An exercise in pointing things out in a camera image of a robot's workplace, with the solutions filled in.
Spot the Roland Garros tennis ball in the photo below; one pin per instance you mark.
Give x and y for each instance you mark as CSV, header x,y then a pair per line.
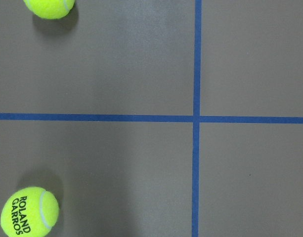
x,y
29,212

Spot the Wilson tennis ball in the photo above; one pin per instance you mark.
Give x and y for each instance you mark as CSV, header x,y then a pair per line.
x,y
50,9

